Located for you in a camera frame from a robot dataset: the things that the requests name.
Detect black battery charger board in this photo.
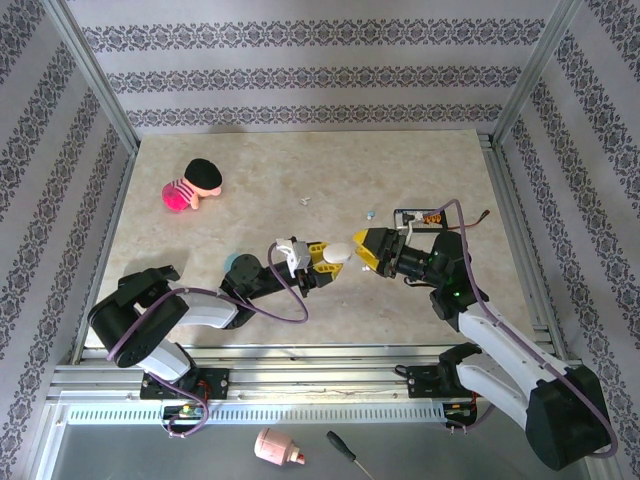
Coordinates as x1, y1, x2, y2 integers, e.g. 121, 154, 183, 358
393, 208, 451, 234

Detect plush doll with black hair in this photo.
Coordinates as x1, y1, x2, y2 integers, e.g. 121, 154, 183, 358
161, 157, 225, 213

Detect small electronics board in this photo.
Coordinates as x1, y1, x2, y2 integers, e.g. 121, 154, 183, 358
443, 401, 479, 426
162, 403, 209, 421

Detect pink plastic bottle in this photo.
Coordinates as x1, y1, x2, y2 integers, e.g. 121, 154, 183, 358
253, 427, 307, 467

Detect thin cable with red plug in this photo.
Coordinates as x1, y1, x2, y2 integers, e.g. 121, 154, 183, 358
449, 210, 492, 232

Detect aluminium side rail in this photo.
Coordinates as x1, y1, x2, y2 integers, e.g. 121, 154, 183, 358
479, 132, 571, 361
69, 144, 139, 364

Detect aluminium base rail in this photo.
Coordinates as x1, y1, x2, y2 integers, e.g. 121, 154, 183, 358
49, 344, 589, 401

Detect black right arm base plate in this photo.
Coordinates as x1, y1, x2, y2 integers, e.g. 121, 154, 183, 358
399, 364, 481, 400

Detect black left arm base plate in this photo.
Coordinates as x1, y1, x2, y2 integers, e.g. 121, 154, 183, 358
139, 367, 231, 401

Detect slotted white cable duct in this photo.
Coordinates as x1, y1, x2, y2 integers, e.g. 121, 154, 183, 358
67, 403, 446, 426

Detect black handled screwdriver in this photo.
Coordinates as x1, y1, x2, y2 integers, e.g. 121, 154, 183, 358
325, 429, 374, 480

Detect aluminium frame post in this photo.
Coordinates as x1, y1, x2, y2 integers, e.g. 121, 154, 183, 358
492, 0, 584, 146
42, 0, 140, 154

